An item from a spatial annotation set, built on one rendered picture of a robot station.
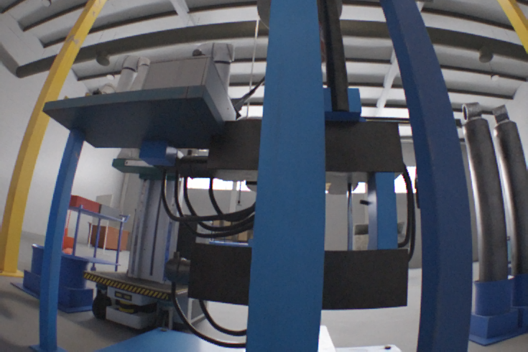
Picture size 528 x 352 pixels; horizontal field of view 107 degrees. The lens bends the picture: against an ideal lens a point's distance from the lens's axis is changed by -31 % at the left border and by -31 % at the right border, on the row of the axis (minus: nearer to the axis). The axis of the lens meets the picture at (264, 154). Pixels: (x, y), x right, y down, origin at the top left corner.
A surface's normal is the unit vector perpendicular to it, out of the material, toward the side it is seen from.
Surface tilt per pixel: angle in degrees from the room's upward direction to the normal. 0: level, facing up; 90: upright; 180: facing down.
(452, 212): 90
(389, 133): 90
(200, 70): 90
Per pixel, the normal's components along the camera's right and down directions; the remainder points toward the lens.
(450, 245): -0.12, -0.37
